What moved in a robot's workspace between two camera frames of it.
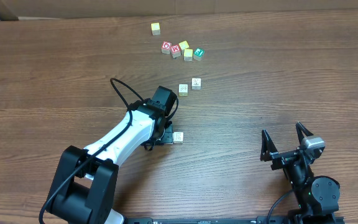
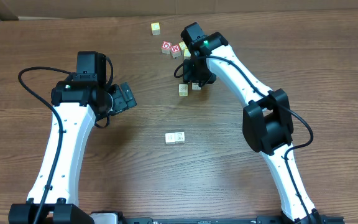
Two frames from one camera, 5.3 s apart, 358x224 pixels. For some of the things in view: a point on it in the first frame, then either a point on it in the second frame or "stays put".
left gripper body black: x=165 y=135 to x=119 y=102
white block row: x=196 y=83 stays put
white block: x=178 y=137 stays put
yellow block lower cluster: x=188 y=55 stays put
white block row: x=183 y=89 stays put
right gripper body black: x=283 y=158 to x=199 y=71
